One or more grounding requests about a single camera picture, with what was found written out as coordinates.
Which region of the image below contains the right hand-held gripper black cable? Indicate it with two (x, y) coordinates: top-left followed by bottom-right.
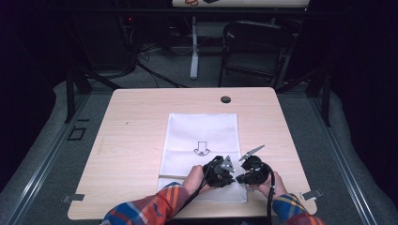
(266, 171), (277, 225)

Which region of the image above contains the black floor cable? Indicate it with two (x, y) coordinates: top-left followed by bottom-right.
(135, 60), (189, 89)

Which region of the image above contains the dark equipment with red light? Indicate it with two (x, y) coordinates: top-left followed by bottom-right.
(116, 12), (139, 36)

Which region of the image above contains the black metal frame stand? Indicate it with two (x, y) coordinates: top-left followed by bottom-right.
(64, 67), (124, 125)
(275, 67), (332, 128)

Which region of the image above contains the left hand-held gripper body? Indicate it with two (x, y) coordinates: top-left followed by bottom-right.
(203, 155), (236, 188)

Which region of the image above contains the left hand-held gripper black cable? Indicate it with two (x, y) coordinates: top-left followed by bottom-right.
(175, 168), (211, 218)

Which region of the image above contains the aluminium floor rail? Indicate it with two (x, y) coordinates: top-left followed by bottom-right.
(308, 93), (378, 225)
(4, 93), (92, 225)

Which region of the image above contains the hand-held gripper black cable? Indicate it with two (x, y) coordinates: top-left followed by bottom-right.
(175, 168), (211, 218)
(266, 171), (277, 225)

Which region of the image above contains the person's right hand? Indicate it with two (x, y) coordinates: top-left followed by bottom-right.
(248, 172), (287, 200)

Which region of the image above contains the white metal table leg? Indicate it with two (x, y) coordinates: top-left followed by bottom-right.
(189, 15), (201, 81)

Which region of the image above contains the grey tape strip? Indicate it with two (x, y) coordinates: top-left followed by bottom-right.
(60, 193), (86, 203)
(299, 188), (324, 202)

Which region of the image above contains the black folding chair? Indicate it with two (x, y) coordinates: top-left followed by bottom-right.
(218, 20), (296, 89)

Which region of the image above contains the person's left hand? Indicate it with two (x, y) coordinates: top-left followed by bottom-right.
(182, 164), (212, 197)

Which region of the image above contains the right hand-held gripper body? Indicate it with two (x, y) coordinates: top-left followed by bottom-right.
(238, 144), (271, 186)

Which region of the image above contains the white cloth with arrow print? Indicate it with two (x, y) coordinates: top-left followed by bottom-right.
(157, 112), (248, 203)

